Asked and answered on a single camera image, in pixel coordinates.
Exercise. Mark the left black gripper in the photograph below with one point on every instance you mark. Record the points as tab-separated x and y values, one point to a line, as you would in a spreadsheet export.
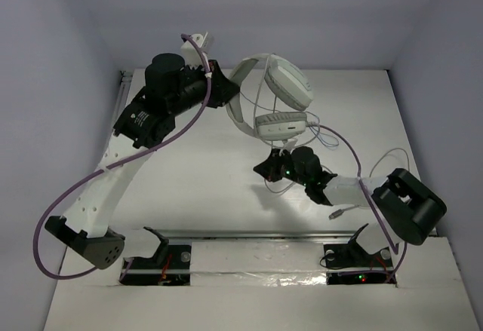
215	84

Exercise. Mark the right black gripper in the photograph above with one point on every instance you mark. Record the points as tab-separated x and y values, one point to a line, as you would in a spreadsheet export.
269	169

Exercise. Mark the white grey headphones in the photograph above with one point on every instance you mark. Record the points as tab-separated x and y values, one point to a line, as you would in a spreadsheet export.
282	98

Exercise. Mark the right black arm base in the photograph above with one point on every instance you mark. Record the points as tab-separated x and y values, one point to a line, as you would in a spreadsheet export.
364	258

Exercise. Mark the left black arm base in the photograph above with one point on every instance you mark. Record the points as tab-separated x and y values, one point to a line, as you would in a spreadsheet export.
168	266

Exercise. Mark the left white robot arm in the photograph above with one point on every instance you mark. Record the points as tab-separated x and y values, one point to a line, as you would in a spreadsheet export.
171	101

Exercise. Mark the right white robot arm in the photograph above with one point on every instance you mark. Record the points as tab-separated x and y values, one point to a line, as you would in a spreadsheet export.
409	209

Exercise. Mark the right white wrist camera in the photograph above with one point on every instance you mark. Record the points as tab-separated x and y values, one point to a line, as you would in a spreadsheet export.
288	145

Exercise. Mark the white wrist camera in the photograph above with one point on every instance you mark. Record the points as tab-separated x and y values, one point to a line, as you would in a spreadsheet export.
193	45
288	145

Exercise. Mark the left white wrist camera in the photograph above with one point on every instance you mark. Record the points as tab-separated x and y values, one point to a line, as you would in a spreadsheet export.
193	45

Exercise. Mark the metal rail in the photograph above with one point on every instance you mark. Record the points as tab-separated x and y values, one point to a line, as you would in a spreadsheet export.
211	235

